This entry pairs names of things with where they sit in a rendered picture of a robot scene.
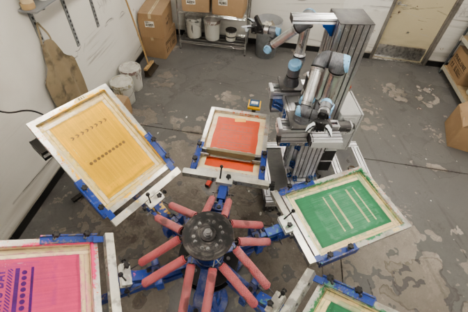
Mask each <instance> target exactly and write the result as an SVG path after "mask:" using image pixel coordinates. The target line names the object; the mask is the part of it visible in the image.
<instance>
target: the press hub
mask: <svg viewBox="0 0 468 312"><path fill-rule="evenodd" d="M233 241H234V231H233V227H232V225H231V223H230V222H229V220H228V219H227V218H226V217H225V216H223V215H222V214H220V213H218V212H213V211H205V212H200V213H198V214H195V215H194V216H193V217H191V218H190V219H189V220H188V221H187V223H186V224H185V226H184V228H183V231H182V245H181V247H180V250H179V255H178V257H180V256H181V255H186V256H189V255H190V256H192V257H193V258H194V260H195V262H196V267H195V271H194V278H193V282H192V289H194V290H196V287H197V284H198V278H199V275H200V271H201V268H202V269H205V270H208V268H209V267H212V266H213V262H214V260H215V262H214V267H218V266H219V263H218V262H217V261H216V259H217V260H218V261H219V262H220V263H221V262H222V261H224V262H225V263H226V264H227V265H229V266H230V267H231V268H232V269H233V270H235V271H237V265H238V261H239V259H238V258H237V257H236V255H235V254H234V253H233V252H229V253H227V252H228V251H229V249H230V248H231V246H232V244H233ZM227 280H228V279H227V278H226V277H225V276H224V275H223V274H222V273H221V272H220V271H219V270H218V269H217V277H216V281H215V286H214V294H213V296H215V297H216V300H217V305H218V307H219V312H224V311H225V309H226V306H227V303H228V294H227V292H226V289H225V287H226V286H227V285H228V284H227ZM222 289H223V291H222V292H220V290H222Z"/></svg>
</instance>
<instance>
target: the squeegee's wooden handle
mask: <svg viewBox="0 0 468 312"><path fill-rule="evenodd" d="M207 153H209V155H216V156H222V157H229V158H235V159H243V160H248V161H251V162H252V160H255V154H251V153H243V152H238V151H233V150H224V149H220V148H211V147H207Z"/></svg>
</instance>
